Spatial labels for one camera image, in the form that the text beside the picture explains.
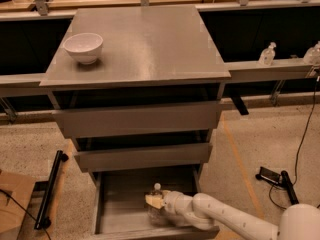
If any grey metal rail frame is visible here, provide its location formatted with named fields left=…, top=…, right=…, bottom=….
left=0, top=0, right=320, bottom=98

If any black cable over box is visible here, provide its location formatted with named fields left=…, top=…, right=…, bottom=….
left=0, top=187, right=53, bottom=240

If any black cable on floor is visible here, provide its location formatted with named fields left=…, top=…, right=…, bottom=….
left=268, top=80, right=320, bottom=212

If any clear plastic water bottle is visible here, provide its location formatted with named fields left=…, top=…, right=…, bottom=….
left=145, top=183, right=169, bottom=226

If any grey middle drawer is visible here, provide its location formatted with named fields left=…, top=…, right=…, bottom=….
left=74, top=143, right=212, bottom=172

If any grey top drawer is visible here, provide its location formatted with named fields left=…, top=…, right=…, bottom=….
left=53, top=101, right=221, bottom=138

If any brown cardboard box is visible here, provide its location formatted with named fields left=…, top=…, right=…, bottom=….
left=0, top=171, right=35, bottom=240

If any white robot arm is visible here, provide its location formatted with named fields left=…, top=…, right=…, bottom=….
left=145, top=190, right=320, bottom=240

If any grey drawer cabinet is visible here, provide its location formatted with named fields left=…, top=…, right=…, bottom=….
left=41, top=6, right=230, bottom=240

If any white ceramic bowl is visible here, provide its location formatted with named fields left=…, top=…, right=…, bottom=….
left=63, top=33, right=103, bottom=65

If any grey open bottom drawer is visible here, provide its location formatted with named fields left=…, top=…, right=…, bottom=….
left=93, top=165, right=219, bottom=240

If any clear sanitizer pump bottle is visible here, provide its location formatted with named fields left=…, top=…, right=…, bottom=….
left=258, top=42, right=276, bottom=66

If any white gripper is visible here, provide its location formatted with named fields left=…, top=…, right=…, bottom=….
left=145, top=191, right=193, bottom=227

